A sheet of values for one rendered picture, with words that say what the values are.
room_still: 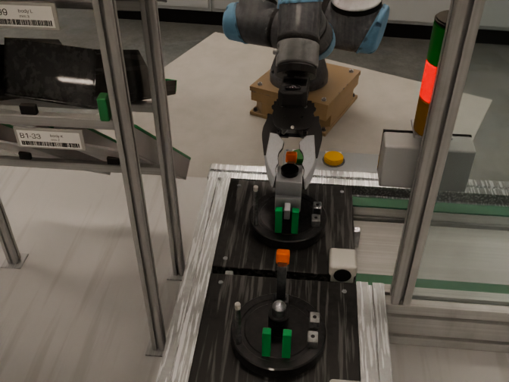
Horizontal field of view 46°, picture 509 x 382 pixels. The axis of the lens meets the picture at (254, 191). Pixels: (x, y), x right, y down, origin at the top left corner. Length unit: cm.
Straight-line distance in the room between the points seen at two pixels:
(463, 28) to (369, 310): 46
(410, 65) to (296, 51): 282
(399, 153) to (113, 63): 39
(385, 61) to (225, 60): 210
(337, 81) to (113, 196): 64
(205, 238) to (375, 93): 81
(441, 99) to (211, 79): 109
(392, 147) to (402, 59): 309
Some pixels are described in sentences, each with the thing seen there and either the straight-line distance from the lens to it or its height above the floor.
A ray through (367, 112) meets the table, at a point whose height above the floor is 86.
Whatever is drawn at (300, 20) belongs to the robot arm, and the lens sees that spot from 107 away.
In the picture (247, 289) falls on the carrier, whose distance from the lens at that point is 98.
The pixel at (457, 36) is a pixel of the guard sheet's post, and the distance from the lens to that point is 73.
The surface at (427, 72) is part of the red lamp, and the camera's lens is 78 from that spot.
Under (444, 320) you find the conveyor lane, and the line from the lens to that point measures 103.
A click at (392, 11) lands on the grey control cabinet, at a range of 408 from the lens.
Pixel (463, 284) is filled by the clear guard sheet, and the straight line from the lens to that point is 99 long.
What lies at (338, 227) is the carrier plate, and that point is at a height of 97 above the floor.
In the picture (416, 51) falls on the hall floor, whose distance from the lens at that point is 403.
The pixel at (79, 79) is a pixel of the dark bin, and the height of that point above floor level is 134.
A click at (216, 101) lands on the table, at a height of 86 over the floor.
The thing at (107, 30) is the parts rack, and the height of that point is 143.
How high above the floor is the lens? 170
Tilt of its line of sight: 39 degrees down
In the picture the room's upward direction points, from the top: straight up
